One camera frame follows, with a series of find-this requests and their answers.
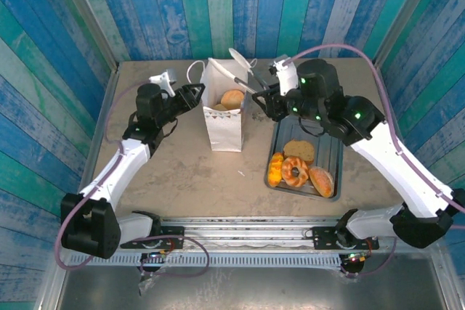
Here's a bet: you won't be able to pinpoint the fake round tan bun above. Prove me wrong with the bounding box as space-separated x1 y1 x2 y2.
220 89 246 110

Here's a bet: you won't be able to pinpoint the metal tongs white tips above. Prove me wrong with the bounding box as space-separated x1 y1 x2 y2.
208 47 272 97

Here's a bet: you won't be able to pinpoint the white paper bag cartoon print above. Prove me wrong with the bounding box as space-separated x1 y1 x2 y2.
186 56 257 153

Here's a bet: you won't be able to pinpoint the fake brown bread slice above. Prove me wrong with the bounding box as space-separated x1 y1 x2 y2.
283 139 316 166

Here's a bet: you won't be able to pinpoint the fake ring donut bread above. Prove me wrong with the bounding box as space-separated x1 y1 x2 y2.
280 155 310 188

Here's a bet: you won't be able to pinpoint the fake yellow corn bread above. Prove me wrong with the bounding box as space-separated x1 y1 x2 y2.
267 152 284 188

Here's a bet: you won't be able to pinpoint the fake oval orange bun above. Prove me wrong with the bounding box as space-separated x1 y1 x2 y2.
308 166 335 199

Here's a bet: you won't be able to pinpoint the metal baking tray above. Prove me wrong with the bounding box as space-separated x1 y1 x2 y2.
264 115 344 203

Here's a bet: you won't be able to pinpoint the grey metal base panel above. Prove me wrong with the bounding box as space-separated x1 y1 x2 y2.
57 264 446 310

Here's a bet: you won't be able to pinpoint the thin black wire loop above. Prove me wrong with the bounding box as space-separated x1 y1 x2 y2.
298 116 328 139
163 116 179 139

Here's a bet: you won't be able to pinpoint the aluminium corner post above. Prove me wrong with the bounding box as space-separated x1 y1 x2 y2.
50 0 120 71
371 0 447 70

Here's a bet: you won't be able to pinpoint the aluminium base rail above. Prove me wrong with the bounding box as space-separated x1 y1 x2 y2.
119 217 442 250

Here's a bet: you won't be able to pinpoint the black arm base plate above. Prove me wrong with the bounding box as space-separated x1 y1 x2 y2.
158 225 185 250
312 225 379 251

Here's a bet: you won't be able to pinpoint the white slotted cable duct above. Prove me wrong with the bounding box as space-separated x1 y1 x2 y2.
68 251 344 270

